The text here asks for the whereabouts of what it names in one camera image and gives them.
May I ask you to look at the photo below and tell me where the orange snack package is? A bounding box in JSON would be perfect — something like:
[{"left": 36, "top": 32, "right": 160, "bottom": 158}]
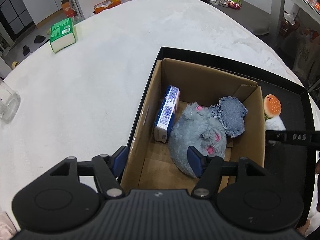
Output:
[{"left": 93, "top": 0, "right": 129, "bottom": 14}]

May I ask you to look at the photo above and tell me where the white soft block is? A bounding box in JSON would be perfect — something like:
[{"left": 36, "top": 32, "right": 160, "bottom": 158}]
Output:
[{"left": 265, "top": 117, "right": 286, "bottom": 131}]

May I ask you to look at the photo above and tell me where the green tissue pack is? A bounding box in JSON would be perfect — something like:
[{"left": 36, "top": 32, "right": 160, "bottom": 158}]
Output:
[{"left": 49, "top": 18, "right": 76, "bottom": 53}]

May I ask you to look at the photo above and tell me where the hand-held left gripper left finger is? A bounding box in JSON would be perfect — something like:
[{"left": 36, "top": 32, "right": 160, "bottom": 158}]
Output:
[{"left": 49, "top": 145, "right": 129, "bottom": 199}]

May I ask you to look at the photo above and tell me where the blue denim cloth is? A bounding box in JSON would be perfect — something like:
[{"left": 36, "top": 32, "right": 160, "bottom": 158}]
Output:
[{"left": 209, "top": 96, "right": 249, "bottom": 139}]

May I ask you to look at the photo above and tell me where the pink toy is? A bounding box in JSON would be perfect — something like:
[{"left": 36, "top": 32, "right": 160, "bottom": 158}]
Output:
[{"left": 220, "top": 0, "right": 242, "bottom": 10}]

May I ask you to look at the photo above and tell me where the black shallow tray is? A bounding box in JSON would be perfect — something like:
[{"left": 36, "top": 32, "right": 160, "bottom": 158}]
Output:
[{"left": 126, "top": 46, "right": 320, "bottom": 221}]

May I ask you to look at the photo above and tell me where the grey plush toy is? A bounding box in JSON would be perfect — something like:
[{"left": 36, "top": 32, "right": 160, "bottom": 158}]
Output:
[{"left": 168, "top": 101, "right": 228, "bottom": 179}]

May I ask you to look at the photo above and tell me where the clear glass jar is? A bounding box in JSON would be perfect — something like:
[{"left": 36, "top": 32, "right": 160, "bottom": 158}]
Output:
[{"left": 0, "top": 77, "right": 21, "bottom": 124}]

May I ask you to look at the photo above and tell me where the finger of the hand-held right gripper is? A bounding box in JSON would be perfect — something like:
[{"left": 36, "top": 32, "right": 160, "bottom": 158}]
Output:
[{"left": 265, "top": 129, "right": 320, "bottom": 147}]

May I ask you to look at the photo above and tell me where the burger squishy toy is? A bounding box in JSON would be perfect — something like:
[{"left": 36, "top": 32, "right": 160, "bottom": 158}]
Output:
[{"left": 263, "top": 94, "right": 282, "bottom": 120}]

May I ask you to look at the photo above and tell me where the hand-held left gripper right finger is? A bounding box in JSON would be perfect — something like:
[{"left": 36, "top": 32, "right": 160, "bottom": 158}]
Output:
[{"left": 187, "top": 145, "right": 267, "bottom": 199}]

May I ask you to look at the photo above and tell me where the orange cardboard box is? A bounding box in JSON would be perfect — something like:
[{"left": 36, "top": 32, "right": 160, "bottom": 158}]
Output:
[{"left": 61, "top": 0, "right": 77, "bottom": 18}]

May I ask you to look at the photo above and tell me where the white cabinet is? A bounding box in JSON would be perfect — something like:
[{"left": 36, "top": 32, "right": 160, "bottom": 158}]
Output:
[{"left": 21, "top": 0, "right": 66, "bottom": 26}]

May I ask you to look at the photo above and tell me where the blue tissue packet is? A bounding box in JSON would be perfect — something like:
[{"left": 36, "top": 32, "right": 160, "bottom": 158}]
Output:
[{"left": 153, "top": 85, "right": 181, "bottom": 144}]

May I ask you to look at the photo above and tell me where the brown cardboard box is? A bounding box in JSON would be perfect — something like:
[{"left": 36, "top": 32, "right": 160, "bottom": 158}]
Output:
[{"left": 120, "top": 57, "right": 266, "bottom": 193}]

